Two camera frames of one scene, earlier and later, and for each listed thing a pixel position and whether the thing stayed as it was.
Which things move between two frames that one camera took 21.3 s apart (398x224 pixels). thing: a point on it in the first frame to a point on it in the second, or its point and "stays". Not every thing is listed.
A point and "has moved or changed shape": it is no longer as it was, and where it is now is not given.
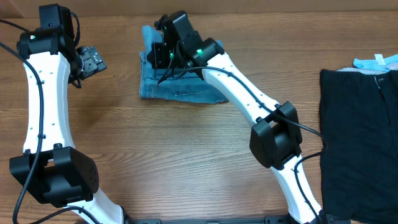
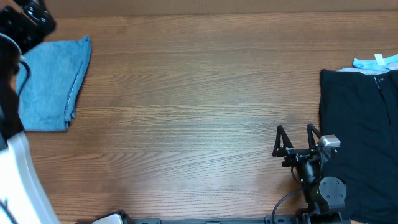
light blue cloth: x=379 y=63 stays
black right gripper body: x=158 y=57 to x=299 y=152
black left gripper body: x=88 y=65 to x=26 y=38
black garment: x=359 y=120 stays
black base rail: x=279 y=219 stays
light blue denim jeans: x=171 y=84 has moved or changed shape
